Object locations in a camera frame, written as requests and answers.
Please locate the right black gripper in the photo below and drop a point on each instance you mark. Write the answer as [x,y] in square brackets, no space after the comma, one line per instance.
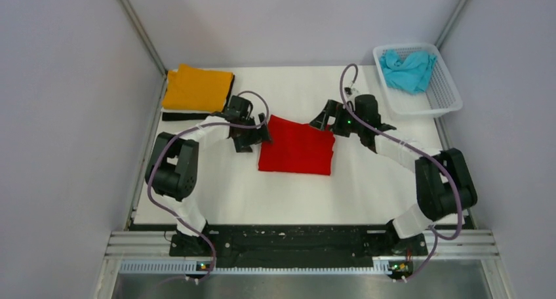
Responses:
[334,109]

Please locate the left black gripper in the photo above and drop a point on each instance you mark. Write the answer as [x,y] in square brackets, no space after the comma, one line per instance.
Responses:
[259,135]

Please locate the red t shirt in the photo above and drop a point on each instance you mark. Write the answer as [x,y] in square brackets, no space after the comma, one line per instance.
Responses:
[296,148]

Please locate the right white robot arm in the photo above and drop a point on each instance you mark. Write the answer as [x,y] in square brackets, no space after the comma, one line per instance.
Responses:
[444,187]

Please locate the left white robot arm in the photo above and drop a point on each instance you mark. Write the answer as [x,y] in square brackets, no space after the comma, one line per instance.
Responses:
[172,170]

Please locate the folded orange t shirt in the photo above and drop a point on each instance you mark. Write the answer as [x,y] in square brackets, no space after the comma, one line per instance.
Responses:
[196,88]

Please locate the teal t shirt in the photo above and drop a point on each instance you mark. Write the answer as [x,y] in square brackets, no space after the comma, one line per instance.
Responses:
[411,75]

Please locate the folded black t shirt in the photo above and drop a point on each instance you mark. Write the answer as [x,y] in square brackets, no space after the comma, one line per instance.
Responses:
[188,115]

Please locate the white plastic basket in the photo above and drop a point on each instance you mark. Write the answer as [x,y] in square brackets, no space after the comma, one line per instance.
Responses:
[440,98]

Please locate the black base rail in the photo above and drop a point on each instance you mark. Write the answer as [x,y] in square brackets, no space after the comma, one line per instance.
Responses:
[289,246]

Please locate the white slotted cable duct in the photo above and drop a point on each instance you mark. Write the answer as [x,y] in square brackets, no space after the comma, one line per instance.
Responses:
[197,267]

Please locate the aluminium frame profile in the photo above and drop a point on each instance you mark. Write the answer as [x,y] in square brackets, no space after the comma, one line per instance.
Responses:
[139,244]

